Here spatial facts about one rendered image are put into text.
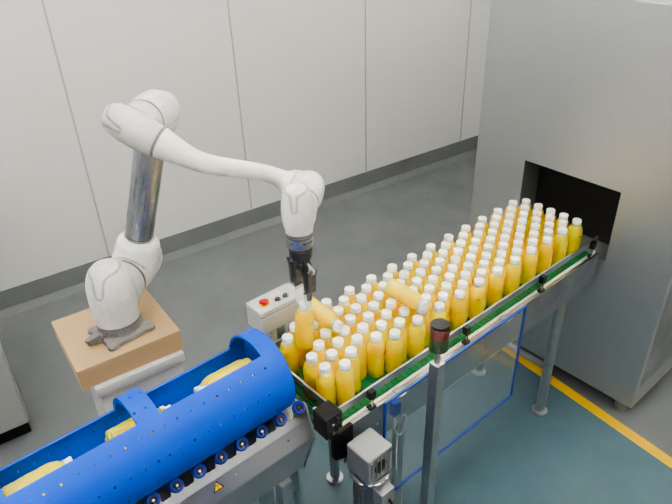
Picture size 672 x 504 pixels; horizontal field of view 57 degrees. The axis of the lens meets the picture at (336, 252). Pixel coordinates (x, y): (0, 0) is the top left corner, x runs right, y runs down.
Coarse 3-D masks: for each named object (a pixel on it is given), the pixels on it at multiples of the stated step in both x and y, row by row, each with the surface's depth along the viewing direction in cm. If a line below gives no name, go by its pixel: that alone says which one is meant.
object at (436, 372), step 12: (432, 360) 203; (432, 372) 203; (432, 384) 205; (432, 396) 208; (432, 408) 211; (432, 420) 213; (432, 432) 216; (432, 444) 219; (432, 456) 223; (432, 468) 227; (432, 480) 231; (432, 492) 235
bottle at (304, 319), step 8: (296, 312) 214; (304, 312) 212; (312, 312) 215; (296, 320) 214; (304, 320) 213; (312, 320) 214; (296, 328) 216; (304, 328) 214; (312, 328) 216; (296, 336) 217; (304, 336) 216; (312, 336) 218; (296, 344) 219; (304, 344) 217; (312, 344) 220
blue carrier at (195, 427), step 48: (240, 336) 197; (192, 384) 202; (240, 384) 183; (288, 384) 192; (96, 432) 184; (144, 432) 167; (192, 432) 173; (240, 432) 186; (0, 480) 169; (48, 480) 154; (96, 480) 158; (144, 480) 166
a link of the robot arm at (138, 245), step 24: (144, 96) 194; (168, 96) 201; (168, 120) 197; (144, 168) 207; (144, 192) 212; (144, 216) 218; (120, 240) 224; (144, 240) 223; (144, 264) 225; (144, 288) 228
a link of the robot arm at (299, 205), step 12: (288, 192) 188; (300, 192) 187; (312, 192) 198; (288, 204) 188; (300, 204) 188; (312, 204) 191; (288, 216) 190; (300, 216) 189; (312, 216) 192; (288, 228) 193; (300, 228) 192; (312, 228) 196
